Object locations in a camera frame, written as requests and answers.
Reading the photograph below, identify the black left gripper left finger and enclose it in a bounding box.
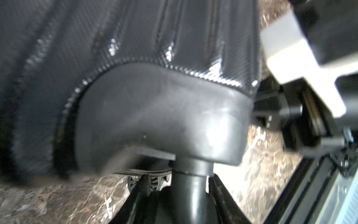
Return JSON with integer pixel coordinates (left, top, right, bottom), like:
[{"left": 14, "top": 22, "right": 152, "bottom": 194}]
[{"left": 109, "top": 175, "right": 151, "bottom": 224}]

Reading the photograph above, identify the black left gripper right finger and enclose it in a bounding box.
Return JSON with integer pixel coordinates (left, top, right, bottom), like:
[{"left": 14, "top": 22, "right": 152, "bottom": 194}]
[{"left": 208, "top": 174, "right": 250, "bottom": 224}]

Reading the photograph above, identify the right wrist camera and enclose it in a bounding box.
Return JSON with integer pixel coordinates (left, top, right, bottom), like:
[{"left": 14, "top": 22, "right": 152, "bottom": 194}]
[{"left": 260, "top": 1, "right": 358, "bottom": 119}]

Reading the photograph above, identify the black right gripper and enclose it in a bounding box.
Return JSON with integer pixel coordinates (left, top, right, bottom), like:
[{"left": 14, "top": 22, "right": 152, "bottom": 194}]
[{"left": 251, "top": 77, "right": 346, "bottom": 157}]

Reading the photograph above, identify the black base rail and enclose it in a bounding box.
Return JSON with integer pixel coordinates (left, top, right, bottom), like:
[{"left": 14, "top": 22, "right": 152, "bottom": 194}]
[{"left": 262, "top": 156, "right": 358, "bottom": 224}]

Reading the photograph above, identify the black hard-shell suitcase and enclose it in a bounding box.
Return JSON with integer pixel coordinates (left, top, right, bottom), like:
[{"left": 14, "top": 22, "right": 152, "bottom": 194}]
[{"left": 1, "top": 1, "right": 261, "bottom": 224}]

